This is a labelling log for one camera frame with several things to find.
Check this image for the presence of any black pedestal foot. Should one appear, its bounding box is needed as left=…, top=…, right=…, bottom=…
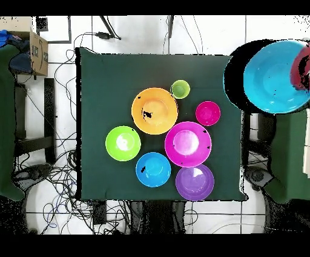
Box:
left=244, top=165, right=274, bottom=192
left=12, top=163, right=53, bottom=192

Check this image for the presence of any dark green table cloth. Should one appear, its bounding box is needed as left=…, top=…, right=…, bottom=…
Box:
left=75, top=47, right=250, bottom=202

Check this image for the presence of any cardboard box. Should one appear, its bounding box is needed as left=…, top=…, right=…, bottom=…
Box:
left=0, top=16, right=49, bottom=76

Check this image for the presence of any small cyan bowl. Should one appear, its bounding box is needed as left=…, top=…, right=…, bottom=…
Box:
left=222, top=39, right=310, bottom=115

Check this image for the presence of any blue bowl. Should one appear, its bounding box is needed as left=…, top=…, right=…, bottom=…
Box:
left=135, top=152, right=172, bottom=188

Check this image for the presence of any green bowl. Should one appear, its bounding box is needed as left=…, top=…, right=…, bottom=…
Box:
left=105, top=125, right=142, bottom=162

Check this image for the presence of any large magenta bowl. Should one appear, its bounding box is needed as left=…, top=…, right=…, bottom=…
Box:
left=164, top=121, right=213, bottom=169

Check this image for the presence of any blue cloth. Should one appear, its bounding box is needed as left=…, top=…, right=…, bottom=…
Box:
left=0, top=29, right=15, bottom=48

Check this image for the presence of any dark blue bag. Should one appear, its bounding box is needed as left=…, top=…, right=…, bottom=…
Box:
left=8, top=39, right=33, bottom=75

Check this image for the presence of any green cloth covered table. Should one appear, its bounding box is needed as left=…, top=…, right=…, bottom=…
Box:
left=263, top=106, right=310, bottom=204
left=0, top=43, right=25, bottom=201

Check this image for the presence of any purple bowl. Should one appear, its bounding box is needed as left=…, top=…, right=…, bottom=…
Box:
left=175, top=164, right=216, bottom=201

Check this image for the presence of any yellow cup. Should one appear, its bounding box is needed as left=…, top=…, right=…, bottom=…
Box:
left=170, top=79, right=191, bottom=100

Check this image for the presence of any black power strip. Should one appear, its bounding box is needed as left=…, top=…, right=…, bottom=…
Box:
left=93, top=200, right=107, bottom=225

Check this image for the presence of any black cable bundle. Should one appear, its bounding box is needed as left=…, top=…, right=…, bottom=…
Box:
left=12, top=31, right=131, bottom=235

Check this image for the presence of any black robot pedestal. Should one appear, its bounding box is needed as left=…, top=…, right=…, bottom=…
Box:
left=130, top=201, right=187, bottom=235

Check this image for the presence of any black power adapter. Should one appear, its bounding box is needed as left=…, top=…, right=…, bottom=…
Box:
left=95, top=31, right=122, bottom=41

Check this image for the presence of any large orange bowl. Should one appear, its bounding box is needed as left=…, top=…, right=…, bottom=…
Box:
left=131, top=87, right=179, bottom=135

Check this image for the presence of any small red bowl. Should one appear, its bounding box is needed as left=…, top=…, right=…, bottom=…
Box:
left=195, top=101, right=222, bottom=127

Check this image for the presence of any black tripod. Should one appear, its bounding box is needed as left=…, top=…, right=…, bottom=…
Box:
left=99, top=15, right=175, bottom=41

